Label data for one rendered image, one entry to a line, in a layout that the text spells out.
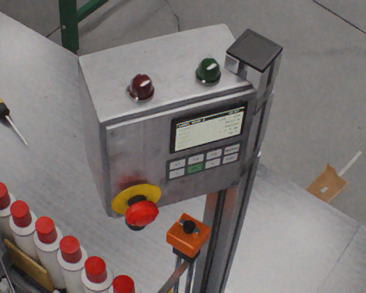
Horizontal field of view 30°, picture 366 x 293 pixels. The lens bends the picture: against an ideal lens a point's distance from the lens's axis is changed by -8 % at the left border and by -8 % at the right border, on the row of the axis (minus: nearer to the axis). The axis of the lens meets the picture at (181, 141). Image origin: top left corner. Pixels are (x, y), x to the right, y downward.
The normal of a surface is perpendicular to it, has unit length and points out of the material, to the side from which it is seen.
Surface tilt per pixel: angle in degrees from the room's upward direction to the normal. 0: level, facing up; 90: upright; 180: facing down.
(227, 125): 90
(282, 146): 0
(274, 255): 0
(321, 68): 0
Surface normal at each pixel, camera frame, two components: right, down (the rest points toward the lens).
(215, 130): 0.33, 0.77
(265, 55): 0.04, -0.58
